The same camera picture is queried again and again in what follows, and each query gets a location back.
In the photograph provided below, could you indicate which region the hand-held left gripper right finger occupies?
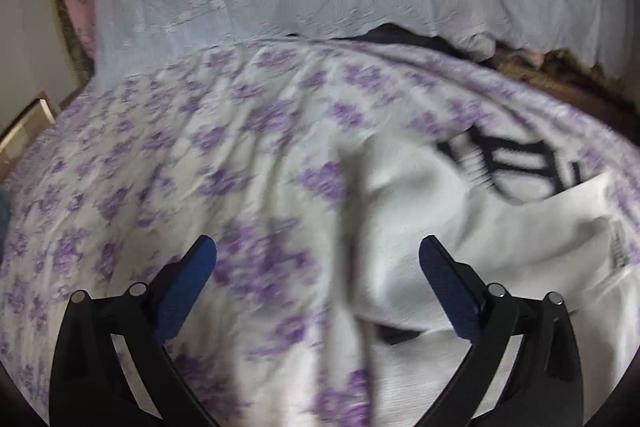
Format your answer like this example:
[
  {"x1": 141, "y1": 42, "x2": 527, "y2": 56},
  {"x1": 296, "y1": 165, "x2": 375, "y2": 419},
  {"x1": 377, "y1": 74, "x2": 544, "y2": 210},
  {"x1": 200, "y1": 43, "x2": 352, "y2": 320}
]
[{"x1": 412, "y1": 235, "x2": 586, "y2": 427}]

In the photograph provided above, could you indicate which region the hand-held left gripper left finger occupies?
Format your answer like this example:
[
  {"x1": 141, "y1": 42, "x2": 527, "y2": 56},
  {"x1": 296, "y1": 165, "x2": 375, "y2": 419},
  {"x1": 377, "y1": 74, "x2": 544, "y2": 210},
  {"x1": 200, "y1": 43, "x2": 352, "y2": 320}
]
[{"x1": 49, "y1": 235, "x2": 221, "y2": 427}]

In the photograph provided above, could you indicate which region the white sweater with black trim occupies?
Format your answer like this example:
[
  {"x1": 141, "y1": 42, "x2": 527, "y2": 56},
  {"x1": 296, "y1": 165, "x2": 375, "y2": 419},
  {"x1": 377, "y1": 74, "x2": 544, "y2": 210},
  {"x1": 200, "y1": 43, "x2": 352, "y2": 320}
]
[{"x1": 339, "y1": 122, "x2": 640, "y2": 349}]

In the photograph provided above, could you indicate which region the purple floral bedsheet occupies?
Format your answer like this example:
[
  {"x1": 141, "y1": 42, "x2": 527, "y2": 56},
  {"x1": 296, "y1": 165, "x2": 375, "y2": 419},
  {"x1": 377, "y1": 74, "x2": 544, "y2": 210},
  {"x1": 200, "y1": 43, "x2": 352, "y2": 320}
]
[{"x1": 0, "y1": 39, "x2": 640, "y2": 427}]

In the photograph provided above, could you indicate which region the blue cloth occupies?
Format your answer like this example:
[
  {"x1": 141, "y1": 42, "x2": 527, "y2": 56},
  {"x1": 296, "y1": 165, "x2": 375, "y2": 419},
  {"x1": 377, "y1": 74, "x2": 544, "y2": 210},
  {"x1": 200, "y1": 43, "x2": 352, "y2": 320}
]
[{"x1": 0, "y1": 187, "x2": 14, "y2": 254}]

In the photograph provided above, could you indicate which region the wooden bedside cabinet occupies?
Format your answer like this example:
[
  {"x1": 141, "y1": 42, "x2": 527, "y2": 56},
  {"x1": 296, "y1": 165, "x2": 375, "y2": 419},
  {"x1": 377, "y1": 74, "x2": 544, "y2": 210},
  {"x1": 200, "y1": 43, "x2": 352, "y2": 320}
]
[{"x1": 0, "y1": 91, "x2": 62, "y2": 168}]

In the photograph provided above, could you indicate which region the brown woven mat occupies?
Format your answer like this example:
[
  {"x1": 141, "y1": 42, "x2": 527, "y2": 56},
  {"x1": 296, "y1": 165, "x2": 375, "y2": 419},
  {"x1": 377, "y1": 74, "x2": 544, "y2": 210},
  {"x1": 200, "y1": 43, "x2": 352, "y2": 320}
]
[{"x1": 490, "y1": 49, "x2": 637, "y2": 128}]

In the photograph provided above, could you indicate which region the dark cloth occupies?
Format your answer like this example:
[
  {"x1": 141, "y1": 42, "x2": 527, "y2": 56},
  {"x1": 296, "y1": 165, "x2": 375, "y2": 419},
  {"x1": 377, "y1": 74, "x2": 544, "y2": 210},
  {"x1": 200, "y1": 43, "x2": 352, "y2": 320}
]
[{"x1": 284, "y1": 22, "x2": 497, "y2": 68}]

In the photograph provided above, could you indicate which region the dark green patterned panel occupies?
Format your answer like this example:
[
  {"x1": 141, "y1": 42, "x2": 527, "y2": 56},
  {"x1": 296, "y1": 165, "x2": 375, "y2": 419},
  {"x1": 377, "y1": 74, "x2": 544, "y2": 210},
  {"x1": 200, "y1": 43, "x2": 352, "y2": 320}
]
[{"x1": 50, "y1": 0, "x2": 99, "y2": 88}]

